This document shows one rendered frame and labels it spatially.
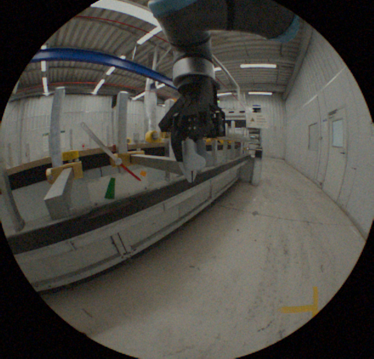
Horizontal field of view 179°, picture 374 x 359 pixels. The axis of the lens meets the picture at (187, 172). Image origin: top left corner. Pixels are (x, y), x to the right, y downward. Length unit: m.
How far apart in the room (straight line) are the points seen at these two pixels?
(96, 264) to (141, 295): 0.37
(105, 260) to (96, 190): 0.65
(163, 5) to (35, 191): 0.75
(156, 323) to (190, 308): 0.24
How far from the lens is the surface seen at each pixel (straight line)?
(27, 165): 0.69
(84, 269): 1.03
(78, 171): 0.43
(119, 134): 0.46
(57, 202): 0.18
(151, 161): 0.34
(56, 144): 0.44
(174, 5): 0.22
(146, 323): 0.93
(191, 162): 0.23
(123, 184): 0.47
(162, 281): 0.99
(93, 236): 0.57
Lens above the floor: 0.90
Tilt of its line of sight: 15 degrees down
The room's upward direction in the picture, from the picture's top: straight up
